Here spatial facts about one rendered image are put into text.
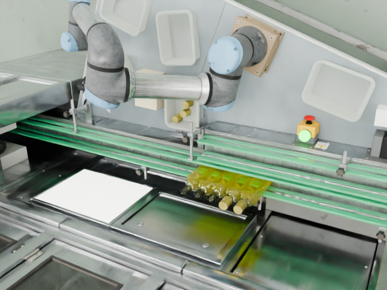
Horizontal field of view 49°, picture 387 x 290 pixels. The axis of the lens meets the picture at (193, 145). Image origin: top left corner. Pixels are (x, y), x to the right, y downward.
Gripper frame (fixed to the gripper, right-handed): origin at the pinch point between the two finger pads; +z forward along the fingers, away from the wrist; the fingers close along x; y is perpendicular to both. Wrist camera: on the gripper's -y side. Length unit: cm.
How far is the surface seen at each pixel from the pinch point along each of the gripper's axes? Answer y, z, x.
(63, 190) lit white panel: -15.7, 35.0, 4.6
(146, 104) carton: 20.8, -0.5, -12.1
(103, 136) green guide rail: 11.6, 17.5, 5.5
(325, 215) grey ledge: 19, 23, -100
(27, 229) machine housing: -39, 40, 0
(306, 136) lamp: 20, -6, -87
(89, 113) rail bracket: 16.9, 10.7, 19.2
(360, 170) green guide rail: 14, -2, -109
